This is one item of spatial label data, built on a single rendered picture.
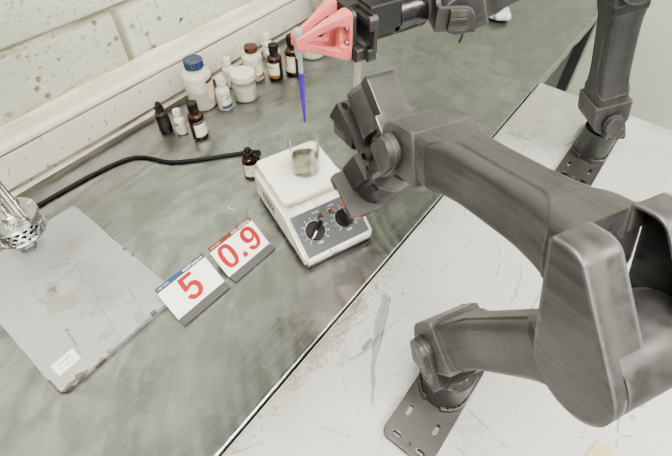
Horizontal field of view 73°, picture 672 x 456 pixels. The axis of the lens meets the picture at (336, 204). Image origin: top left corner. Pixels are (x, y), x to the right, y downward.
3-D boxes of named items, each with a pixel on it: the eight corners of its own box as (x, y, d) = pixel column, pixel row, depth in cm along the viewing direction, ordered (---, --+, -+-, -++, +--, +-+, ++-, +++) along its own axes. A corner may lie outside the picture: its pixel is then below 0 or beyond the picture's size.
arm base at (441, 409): (385, 414, 53) (438, 455, 50) (465, 295, 63) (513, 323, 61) (380, 433, 59) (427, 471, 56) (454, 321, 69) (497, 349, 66)
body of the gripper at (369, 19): (367, 19, 58) (414, 5, 60) (327, -11, 63) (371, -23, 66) (365, 65, 62) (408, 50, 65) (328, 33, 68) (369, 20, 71)
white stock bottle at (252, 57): (244, 83, 111) (239, 51, 105) (245, 72, 114) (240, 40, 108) (264, 82, 111) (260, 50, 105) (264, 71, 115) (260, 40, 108)
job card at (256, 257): (275, 249, 78) (273, 234, 75) (235, 283, 74) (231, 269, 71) (251, 230, 81) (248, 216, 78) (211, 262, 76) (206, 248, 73)
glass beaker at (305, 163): (305, 156, 82) (303, 120, 75) (327, 170, 79) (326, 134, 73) (280, 173, 79) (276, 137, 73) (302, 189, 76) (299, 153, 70)
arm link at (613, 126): (610, 118, 80) (641, 116, 81) (587, 89, 86) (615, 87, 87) (595, 146, 85) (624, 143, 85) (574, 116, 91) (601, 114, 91)
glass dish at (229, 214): (254, 220, 83) (252, 212, 81) (228, 235, 80) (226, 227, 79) (238, 202, 85) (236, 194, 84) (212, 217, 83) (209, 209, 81)
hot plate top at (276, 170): (347, 182, 78) (347, 178, 77) (284, 209, 74) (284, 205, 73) (314, 142, 85) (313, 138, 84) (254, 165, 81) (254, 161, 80)
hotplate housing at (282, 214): (372, 239, 80) (375, 209, 74) (306, 272, 75) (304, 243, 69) (311, 164, 92) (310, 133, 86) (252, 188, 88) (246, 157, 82)
